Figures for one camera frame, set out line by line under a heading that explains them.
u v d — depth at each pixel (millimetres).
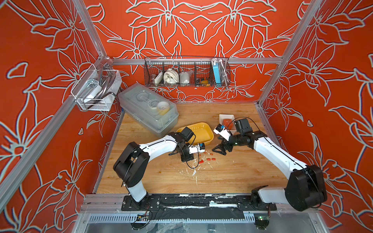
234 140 706
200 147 758
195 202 743
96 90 698
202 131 1005
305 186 405
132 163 504
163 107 951
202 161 876
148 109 958
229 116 1036
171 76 879
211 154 907
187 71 951
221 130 713
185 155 747
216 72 852
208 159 880
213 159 879
